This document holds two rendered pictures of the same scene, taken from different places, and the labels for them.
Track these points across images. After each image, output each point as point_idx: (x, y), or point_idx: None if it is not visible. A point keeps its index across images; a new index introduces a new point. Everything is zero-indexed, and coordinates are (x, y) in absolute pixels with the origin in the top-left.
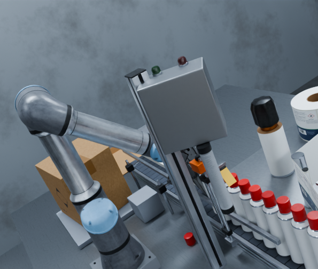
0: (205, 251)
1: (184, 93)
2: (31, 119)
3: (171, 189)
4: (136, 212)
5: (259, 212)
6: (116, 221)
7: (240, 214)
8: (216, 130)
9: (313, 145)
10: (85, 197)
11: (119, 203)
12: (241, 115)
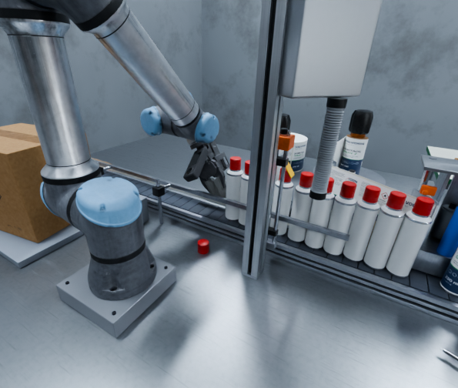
0: (253, 254)
1: (356, 7)
2: None
3: (156, 198)
4: None
5: (327, 206)
6: (141, 210)
7: (282, 214)
8: (356, 82)
9: None
10: (78, 172)
11: None
12: (192, 152)
